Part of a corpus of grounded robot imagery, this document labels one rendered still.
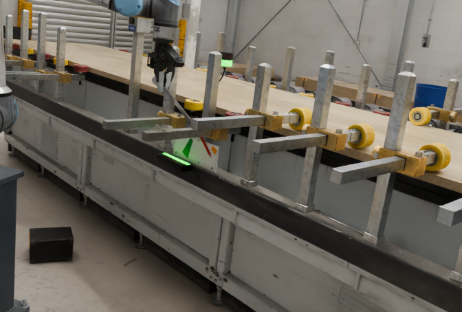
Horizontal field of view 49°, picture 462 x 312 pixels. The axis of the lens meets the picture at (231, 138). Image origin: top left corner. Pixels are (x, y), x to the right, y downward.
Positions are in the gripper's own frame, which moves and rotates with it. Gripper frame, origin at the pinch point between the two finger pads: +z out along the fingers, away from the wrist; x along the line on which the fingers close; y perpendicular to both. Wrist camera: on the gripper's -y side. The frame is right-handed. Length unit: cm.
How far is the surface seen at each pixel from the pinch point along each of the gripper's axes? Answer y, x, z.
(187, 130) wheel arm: -24.4, 6.2, 9.5
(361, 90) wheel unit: -17, -115, -3
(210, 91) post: -20.5, -6.3, -3.6
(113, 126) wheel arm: 0.7, 20.6, 12.9
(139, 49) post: 30.4, -7.8, -12.8
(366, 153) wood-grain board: -78, -22, 5
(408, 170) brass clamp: -101, -5, 2
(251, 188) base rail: -47, -6, 25
